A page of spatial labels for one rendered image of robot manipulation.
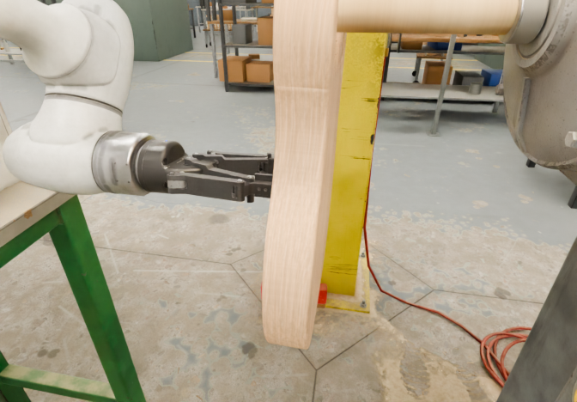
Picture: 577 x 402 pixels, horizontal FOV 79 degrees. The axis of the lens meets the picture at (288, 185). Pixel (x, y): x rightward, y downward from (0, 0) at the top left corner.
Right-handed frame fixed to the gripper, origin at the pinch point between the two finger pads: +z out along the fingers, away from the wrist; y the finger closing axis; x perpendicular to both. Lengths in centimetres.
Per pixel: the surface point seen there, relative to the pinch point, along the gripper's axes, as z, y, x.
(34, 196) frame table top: -51, -9, -11
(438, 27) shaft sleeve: 13.5, 9.3, 17.8
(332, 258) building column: 5, -94, -67
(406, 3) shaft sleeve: 10.6, 9.8, 19.5
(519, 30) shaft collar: 19.6, 10.1, 17.6
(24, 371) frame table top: -87, -26, -81
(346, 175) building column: 8, -88, -26
